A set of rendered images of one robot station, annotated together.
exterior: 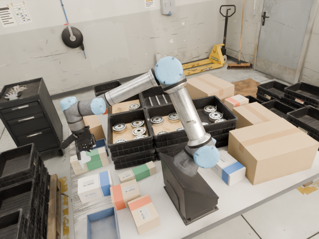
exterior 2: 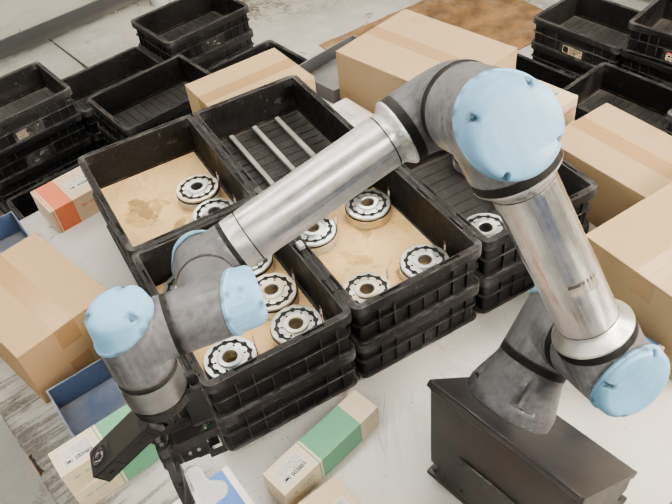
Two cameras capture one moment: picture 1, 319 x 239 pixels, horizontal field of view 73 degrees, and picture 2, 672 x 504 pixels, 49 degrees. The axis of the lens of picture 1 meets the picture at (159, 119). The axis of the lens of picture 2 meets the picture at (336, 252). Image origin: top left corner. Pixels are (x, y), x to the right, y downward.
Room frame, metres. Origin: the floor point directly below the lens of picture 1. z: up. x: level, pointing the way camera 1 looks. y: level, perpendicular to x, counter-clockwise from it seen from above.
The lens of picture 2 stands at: (0.32, 0.34, 1.94)
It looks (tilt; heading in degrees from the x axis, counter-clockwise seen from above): 45 degrees down; 342
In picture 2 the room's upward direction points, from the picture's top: 7 degrees counter-clockwise
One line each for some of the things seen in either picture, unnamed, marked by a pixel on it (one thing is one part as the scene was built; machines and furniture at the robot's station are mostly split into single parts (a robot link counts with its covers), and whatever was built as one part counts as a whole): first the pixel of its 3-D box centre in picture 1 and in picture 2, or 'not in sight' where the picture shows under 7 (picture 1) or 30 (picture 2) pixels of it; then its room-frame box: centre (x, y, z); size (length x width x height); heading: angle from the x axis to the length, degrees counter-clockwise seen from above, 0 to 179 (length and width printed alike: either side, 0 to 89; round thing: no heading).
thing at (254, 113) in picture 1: (255, 122); (620, 174); (1.36, -0.73, 0.78); 0.30 x 0.22 x 0.16; 12
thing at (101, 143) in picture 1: (93, 150); (111, 396); (1.32, 0.53, 0.74); 0.20 x 0.15 x 0.07; 105
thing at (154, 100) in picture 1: (159, 100); (282, 149); (1.75, -0.02, 0.87); 0.40 x 0.30 x 0.11; 7
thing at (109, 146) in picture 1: (128, 126); (236, 285); (1.32, 0.23, 0.92); 0.40 x 0.30 x 0.02; 7
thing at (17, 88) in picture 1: (17, 88); not in sight; (2.53, 1.65, 0.88); 0.29 x 0.22 x 0.03; 18
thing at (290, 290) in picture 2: (138, 131); (271, 291); (1.33, 0.16, 0.86); 0.10 x 0.10 x 0.01
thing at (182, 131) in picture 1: (168, 118); (366, 224); (1.36, -0.07, 0.92); 0.40 x 0.30 x 0.02; 7
